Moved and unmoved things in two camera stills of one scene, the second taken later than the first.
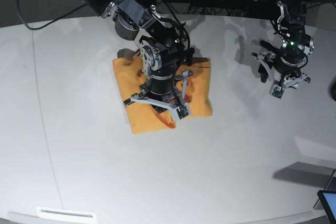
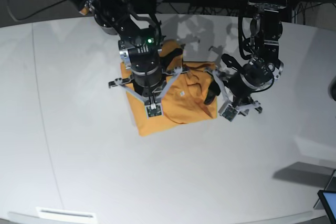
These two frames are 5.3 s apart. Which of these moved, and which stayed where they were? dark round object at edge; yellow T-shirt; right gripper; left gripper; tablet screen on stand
Moved: left gripper; yellow T-shirt; right gripper
Stayed: dark round object at edge; tablet screen on stand
